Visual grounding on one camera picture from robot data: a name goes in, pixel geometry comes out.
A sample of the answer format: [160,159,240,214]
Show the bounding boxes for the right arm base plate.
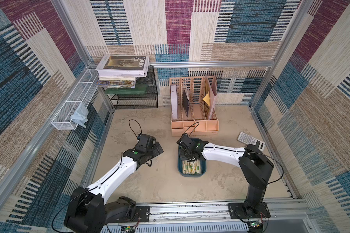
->
[227,202,271,220]

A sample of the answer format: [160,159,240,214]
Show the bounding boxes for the stack of colourful magazines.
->
[94,76,137,88]

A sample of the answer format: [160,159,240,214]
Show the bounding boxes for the white box in organizer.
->
[170,85,178,120]

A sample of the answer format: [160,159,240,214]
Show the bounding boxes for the aluminium front rail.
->
[136,198,311,224]

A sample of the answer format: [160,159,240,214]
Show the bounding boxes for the white wire wall basket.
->
[51,69,98,131]

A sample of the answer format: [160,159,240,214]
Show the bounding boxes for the black wire mesh shelf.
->
[105,66,158,110]

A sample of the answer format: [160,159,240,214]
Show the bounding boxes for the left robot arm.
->
[64,134,163,233]

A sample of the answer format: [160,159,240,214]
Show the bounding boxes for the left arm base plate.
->
[107,205,150,223]

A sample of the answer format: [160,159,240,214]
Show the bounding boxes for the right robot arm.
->
[177,133,274,219]

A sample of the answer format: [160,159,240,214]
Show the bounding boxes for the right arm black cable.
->
[182,121,284,185]

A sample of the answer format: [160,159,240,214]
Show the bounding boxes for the white calculator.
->
[237,132,265,151]

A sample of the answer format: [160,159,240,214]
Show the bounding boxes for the pink desktop file organizer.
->
[169,76,219,136]

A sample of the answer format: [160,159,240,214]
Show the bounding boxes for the teal plastic storage box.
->
[178,154,207,178]

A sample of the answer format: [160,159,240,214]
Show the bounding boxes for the green folder on shelf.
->
[105,85,147,95]

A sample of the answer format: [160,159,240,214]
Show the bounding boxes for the yellow paper in organizer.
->
[203,92,211,107]

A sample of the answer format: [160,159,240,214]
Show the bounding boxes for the crumpled white tissue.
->
[71,103,89,128]

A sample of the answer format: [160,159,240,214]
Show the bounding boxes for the black notebook in organizer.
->
[182,88,190,117]

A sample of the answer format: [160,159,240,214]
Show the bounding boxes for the large white book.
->
[96,54,150,77]

